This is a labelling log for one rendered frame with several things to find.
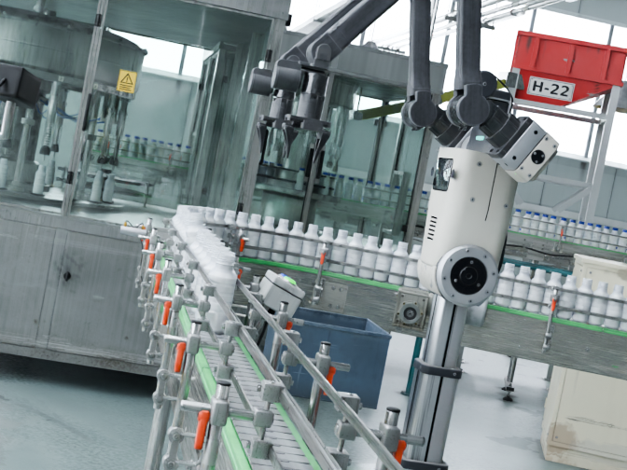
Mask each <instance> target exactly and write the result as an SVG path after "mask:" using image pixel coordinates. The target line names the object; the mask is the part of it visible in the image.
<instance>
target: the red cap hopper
mask: <svg viewBox="0 0 627 470"><path fill-rule="evenodd" d="M514 46H515V47H514V51H513V56H512V61H511V66H510V70H509V71H510V72H513V73H517V74H518V76H517V81H516V86H515V89H514V88H510V87H509V91H510V93H511V95H512V97H513V103H514V105H513V106H512V109H513V110H519V111H523V112H529V113H534V114H540V115H544V116H550V117H555V118H564V119H570V120H575V121H580V122H586V123H591V124H596V125H597V130H596V134H595V139H594V144H593V149H592V156H591V161H590V166H589V170H588V175H587V180H586V183H585V182H580V181H576V180H570V179H565V178H561V177H555V176H550V175H546V174H540V175H539V176H538V177H537V178H536V181H541V182H546V183H551V184H556V185H561V186H566V187H575V188H580V190H578V191H577V192H575V193H574V194H572V195H571V196H569V197H568V198H566V199H565V200H563V201H561V202H560V203H558V204H557V205H555V206H554V207H552V208H551V209H552V210H553V211H554V212H556V211H559V213H561V212H562V211H564V210H565V209H567V208H568V207H570V206H571V205H573V204H574V203H576V202H577V201H579V200H581V199H582V203H581V207H580V212H579V217H578V222H579V221H582V222H585V223H584V226H583V227H584V228H586V227H587V224H588V223H592V222H593V218H594V213H595V208H596V203H597V199H598V195H599V190H600V186H601V181H602V176H603V171H604V167H605V162H606V154H607V150H608V145H609V140H610V135H611V131H612V126H613V121H614V116H615V113H616V108H617V103H618V99H619V94H620V89H621V88H622V87H623V83H622V78H623V73H624V68H625V64H626V60H627V48H623V47H617V46H611V45H606V44H600V43H594V42H590V41H584V40H578V39H573V38H567V37H561V36H557V35H546V34H541V33H535V32H529V31H525V30H519V29H518V32H517V35H516V39H515V44H514ZM519 74H521V75H522V80H523V84H524V90H516V88H517V83H518V78H519ZM603 95H604V98H603V101H602V106H601V111H600V113H595V112H590V111H585V110H579V109H574V108H569V107H566V106H569V105H572V104H577V103H581V102H584V101H587V100H590V99H593V98H596V97H599V96H603ZM516 104H518V105H516ZM522 105H524V106H522ZM526 106H530V107H526ZM532 107H534V108H532ZM537 108H540V109H537ZM512 109H511V111H512ZM542 109H545V110H542ZM547 110H550V111H547ZM552 111H559V112H565V113H569V114H575V115H580V116H585V117H579V116H573V115H568V114H563V113H557V112H552ZM588 117H590V118H588ZM593 118H599V119H593ZM464 349H465V347H463V346H460V349H459V354H458V358H457V363H456V366H457V367H458V368H460V367H461V363H464V362H465V360H464V359H462V358H463V353H464ZM460 369H461V370H462V373H464V370H463V369H462V368H460Z"/></svg>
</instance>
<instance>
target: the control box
mask: <svg viewBox="0 0 627 470"><path fill-rule="evenodd" d="M259 287H260V290H259V291H258V292H259V293H261V294H262V295H263V297H264V298H265V301H264V302H262V304H264V309H265V310H266V311H267V312H268V313H269V314H273V315H274V314H275V312H276V311H279V308H280V301H286V302H288V303H289V304H288V308H287V313H288V317H290V318H292V316H293V314H294V313H295V311H296V309H297V308H298V306H299V304H300V303H301V301H302V299H303V298H304V296H305V293H304V291H302V290H301V289H299V288H298V287H297V286H296V285H295V284H293V283H292V282H290V281H288V280H287V279H285V277H283V276H282V275H280V274H278V275H277V274H276V273H274V272H273V271H272V270H268V271H267V273H266V274H265V277H264V278H263V279H262V281H261V283H260V284H259ZM264 321H265V320H264V319H261V320H260V321H258V323H257V324H256V325H255V326H254V327H255V328H256V329H257V332H258V331H259V329H260V328H261V327H262V326H263V324H264ZM267 325H268V322H267V321H266V322H265V325H264V327H263V330H262V332H261V335H260V337H259V339H258V343H257V346H259V344H260V342H261V341H262V338H263V336H264V333H265V331H266V328H267Z"/></svg>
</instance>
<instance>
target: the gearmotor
mask: <svg viewBox="0 0 627 470"><path fill-rule="evenodd" d="M433 299H434V294H433V293H429V292H427V291H423V290H418V289H413V288H409V287H399V289H398V293H397V304H396V308H395V313H394V318H393V323H392V326H395V330H396V331H397V332H398V333H400V332H401V331H402V330H403V328H407V329H411V330H415V331H420V332H423V329H424V326H425V318H426V316H427V315H429V317H430V314H431V310H432V304H433ZM488 301H489V298H488V299H486V301H485V302H484V303H483V304H482V305H480V306H479V307H478V306H473V307H467V316H466V320H465V325H474V326H478V327H482V326H483V325H484V320H485V316H486V312H487V307H488Z"/></svg>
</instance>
